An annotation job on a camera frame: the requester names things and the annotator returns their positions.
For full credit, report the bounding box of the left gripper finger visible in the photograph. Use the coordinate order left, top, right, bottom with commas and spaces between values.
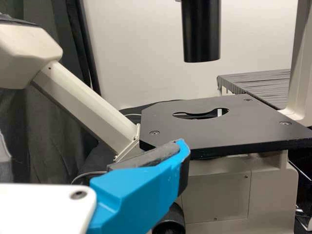
89, 138, 191, 234

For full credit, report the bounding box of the cream microscope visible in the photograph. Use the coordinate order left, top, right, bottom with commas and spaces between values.
0, 0, 312, 234

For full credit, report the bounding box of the thin grey cable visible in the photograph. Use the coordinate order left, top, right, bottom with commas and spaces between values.
71, 170, 108, 185

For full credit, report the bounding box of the black platform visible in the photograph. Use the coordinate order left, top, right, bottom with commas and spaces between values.
216, 69, 292, 110

